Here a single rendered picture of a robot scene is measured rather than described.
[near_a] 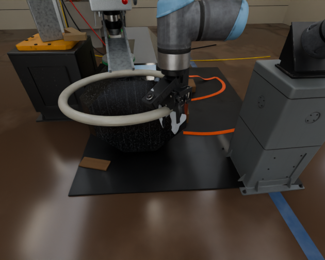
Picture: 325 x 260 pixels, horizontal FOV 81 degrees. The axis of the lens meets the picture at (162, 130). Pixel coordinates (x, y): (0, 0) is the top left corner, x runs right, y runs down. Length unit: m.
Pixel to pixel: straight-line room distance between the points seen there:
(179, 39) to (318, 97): 0.91
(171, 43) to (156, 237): 1.15
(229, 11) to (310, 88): 0.76
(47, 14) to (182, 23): 1.84
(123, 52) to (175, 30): 0.68
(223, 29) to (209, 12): 0.05
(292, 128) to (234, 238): 0.76
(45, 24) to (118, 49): 1.17
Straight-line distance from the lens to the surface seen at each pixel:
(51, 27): 2.26
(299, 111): 1.27
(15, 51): 2.26
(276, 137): 1.32
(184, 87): 0.60
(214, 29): 0.53
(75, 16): 4.65
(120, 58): 1.11
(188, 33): 0.52
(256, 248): 1.47
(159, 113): 0.57
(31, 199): 1.77
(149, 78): 1.30
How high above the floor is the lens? 1.28
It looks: 39 degrees down
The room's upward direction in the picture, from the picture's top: straight up
